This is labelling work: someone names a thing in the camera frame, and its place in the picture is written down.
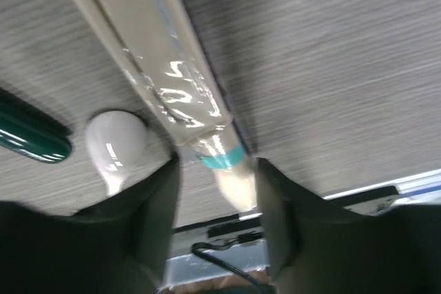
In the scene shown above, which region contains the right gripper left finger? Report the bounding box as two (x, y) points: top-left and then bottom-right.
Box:
(1, 158), (181, 293)

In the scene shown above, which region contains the gold knife green handle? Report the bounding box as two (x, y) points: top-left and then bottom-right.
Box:
(1, 89), (73, 165)

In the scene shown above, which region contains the beige sheathed knife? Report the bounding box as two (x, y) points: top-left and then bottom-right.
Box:
(73, 0), (257, 212)

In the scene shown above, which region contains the white spoon lower right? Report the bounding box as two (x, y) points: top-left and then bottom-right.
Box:
(85, 110), (148, 196)

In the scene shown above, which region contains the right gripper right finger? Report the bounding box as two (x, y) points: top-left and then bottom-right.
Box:
(256, 158), (440, 293)

